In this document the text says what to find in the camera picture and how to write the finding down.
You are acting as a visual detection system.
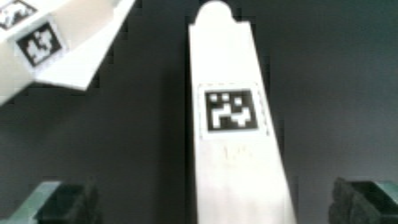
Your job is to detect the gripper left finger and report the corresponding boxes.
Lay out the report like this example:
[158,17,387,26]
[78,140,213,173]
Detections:
[0,181,101,224]

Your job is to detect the white desk leg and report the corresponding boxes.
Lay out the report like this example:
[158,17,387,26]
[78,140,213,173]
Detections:
[188,0,297,224]
[0,0,137,106]

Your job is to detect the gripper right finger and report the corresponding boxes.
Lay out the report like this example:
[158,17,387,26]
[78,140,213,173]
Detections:
[329,178,398,224]

